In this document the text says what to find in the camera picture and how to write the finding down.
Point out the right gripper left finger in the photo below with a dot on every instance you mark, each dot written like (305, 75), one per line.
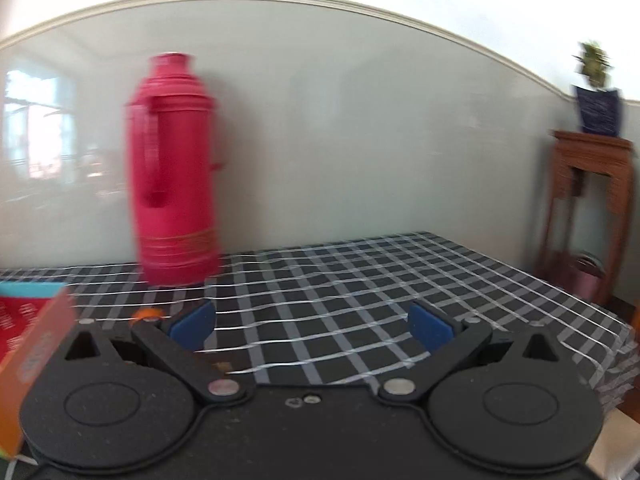
(171, 345)

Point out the carved wooden plant stand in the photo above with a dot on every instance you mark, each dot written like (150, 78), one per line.
(590, 206)

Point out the pink bag under stand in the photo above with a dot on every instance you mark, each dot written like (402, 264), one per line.
(578, 274)

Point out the red cardboard box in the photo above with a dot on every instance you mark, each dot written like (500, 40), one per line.
(35, 318)

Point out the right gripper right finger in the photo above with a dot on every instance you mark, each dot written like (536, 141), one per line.
(450, 345)

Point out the red thermos flask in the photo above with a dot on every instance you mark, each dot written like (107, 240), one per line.
(170, 133)

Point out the orange tangerine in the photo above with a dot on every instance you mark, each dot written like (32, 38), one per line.
(152, 315)

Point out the green plant blue pot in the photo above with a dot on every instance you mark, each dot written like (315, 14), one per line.
(598, 104)

